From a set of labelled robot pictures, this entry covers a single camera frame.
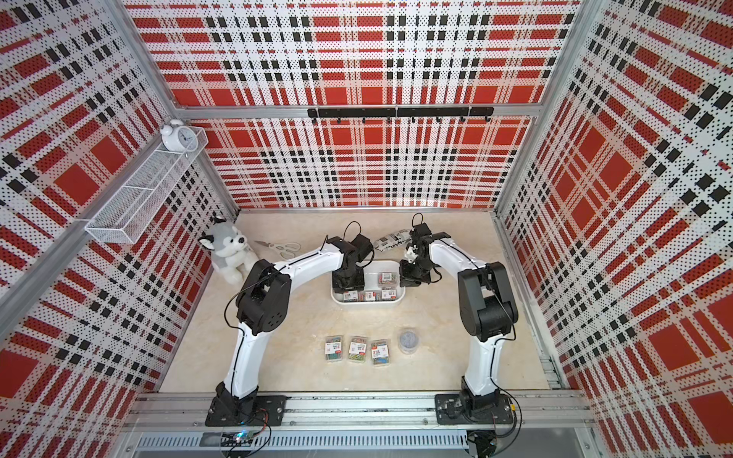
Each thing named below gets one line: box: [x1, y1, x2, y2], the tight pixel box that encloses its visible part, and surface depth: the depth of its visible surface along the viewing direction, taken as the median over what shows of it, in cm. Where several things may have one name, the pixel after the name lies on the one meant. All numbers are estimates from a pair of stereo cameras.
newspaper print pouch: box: [373, 229, 412, 252], surface depth 110 cm
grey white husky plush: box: [198, 215, 260, 286], surface depth 92 cm
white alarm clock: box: [160, 119, 199, 159], surface depth 82 cm
